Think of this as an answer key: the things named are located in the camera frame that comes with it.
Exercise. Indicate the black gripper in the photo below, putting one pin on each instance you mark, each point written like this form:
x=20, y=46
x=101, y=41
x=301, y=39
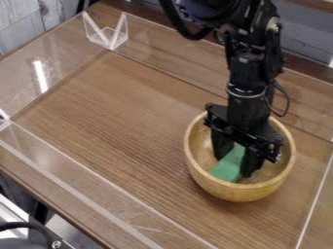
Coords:
x=241, y=123

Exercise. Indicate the green rectangular block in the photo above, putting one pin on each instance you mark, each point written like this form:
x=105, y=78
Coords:
x=227, y=163

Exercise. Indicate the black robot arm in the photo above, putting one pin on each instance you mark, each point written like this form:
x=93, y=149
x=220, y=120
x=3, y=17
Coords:
x=246, y=25

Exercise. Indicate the brown wooden bowl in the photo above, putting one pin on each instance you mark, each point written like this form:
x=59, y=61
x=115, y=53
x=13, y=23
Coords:
x=216, y=178

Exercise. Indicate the black equipment with bolt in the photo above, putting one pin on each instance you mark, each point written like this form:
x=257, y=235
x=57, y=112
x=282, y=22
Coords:
x=44, y=237

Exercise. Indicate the clear acrylic tray wall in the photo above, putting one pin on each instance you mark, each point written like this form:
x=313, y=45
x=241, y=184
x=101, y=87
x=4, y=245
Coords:
x=91, y=140

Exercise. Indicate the clear acrylic corner bracket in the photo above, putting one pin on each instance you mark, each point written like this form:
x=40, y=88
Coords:
x=107, y=37

